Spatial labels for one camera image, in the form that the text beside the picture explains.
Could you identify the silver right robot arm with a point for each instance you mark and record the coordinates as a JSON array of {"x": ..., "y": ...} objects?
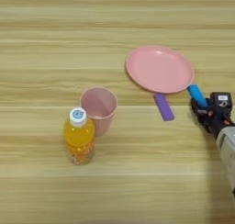
[{"x": 228, "y": 154}]

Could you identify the orange juice bottle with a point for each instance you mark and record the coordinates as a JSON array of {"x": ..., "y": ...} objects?
[{"x": 79, "y": 136}]

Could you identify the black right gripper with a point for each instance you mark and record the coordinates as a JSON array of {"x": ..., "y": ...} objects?
[{"x": 215, "y": 120}]

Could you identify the blue rectangular block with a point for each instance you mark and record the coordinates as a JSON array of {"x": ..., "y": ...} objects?
[{"x": 197, "y": 95}]

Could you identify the small black box white label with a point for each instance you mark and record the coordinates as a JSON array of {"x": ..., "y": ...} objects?
[{"x": 221, "y": 101}]

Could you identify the pink plastic cup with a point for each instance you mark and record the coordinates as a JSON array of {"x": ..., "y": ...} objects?
[{"x": 99, "y": 109}]

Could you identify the pink round plastic plate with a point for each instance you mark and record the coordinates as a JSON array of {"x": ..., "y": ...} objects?
[{"x": 159, "y": 69}]

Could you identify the purple rectangular block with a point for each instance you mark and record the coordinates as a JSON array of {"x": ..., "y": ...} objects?
[{"x": 164, "y": 106}]

